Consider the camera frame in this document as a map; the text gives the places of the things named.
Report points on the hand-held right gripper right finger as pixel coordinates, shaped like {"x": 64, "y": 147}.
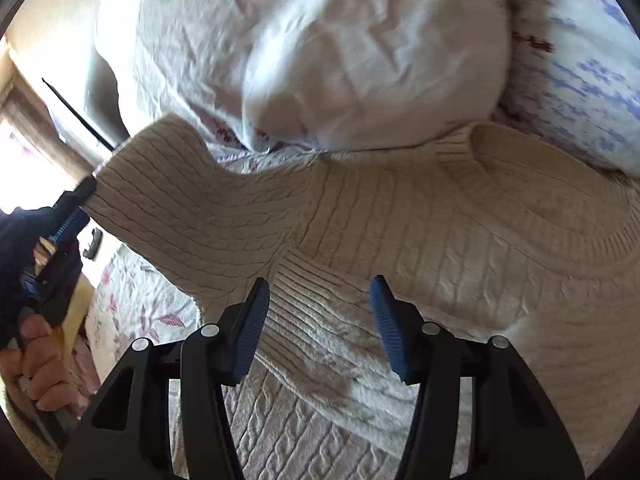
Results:
{"x": 387, "y": 330}

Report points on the small black object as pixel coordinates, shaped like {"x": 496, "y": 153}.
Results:
{"x": 92, "y": 245}

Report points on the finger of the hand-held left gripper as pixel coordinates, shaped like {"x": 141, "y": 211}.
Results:
{"x": 72, "y": 210}

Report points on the blue floral print pillow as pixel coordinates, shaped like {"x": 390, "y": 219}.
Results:
{"x": 575, "y": 85}

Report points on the floral bed quilt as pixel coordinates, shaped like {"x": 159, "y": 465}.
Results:
{"x": 145, "y": 310}

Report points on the wooden furniture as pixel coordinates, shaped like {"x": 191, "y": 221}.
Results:
{"x": 30, "y": 110}

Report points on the person's left hand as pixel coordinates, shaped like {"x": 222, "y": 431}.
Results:
{"x": 40, "y": 365}

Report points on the pale pink pillow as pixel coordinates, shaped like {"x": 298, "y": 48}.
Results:
{"x": 325, "y": 50}

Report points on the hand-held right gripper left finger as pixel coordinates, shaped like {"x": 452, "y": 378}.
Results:
{"x": 250, "y": 330}

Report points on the black flat screen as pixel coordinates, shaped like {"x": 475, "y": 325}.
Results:
{"x": 80, "y": 115}

